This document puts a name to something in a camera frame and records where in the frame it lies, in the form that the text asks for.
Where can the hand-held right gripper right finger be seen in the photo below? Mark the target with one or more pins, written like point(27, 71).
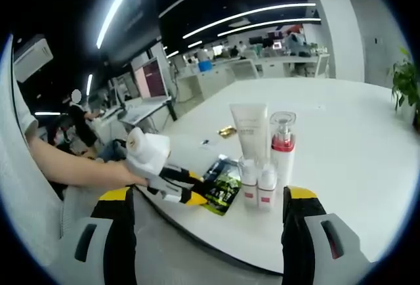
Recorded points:
point(297, 232)

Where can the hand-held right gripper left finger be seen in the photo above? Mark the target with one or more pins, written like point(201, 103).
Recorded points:
point(118, 232)

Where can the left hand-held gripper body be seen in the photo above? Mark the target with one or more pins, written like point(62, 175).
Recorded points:
point(151, 153)

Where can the green black skincare sachet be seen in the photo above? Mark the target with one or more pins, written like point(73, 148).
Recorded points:
point(223, 189)

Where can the clear skincare sachet black patch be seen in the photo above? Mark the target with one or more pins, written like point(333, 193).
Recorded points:
point(209, 143)

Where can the small white skincare bottle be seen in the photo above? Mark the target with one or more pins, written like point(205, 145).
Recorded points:
point(267, 193)
point(249, 186)

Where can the gold foil skincare sachet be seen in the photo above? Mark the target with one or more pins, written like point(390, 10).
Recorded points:
point(227, 131)

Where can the white red-collared skincare bottle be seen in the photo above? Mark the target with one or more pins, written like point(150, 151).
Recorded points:
point(283, 163)

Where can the white skincare tube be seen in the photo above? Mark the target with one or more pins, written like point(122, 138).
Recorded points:
point(249, 130)

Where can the person's left hand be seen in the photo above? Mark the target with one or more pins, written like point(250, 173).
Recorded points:
point(129, 175)

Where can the large monitor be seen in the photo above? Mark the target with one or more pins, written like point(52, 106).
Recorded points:
point(152, 79)

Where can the blue box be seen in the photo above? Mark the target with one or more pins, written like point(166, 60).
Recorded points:
point(204, 66)

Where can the white office desks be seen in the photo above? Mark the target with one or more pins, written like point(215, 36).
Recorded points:
point(256, 66)

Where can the ceiling light strip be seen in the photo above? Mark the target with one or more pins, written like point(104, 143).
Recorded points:
point(121, 6)
point(269, 26)
point(249, 19)

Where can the ceiling air conditioner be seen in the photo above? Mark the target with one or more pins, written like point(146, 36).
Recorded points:
point(33, 58)

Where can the green plant in red pot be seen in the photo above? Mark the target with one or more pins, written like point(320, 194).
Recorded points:
point(407, 81)

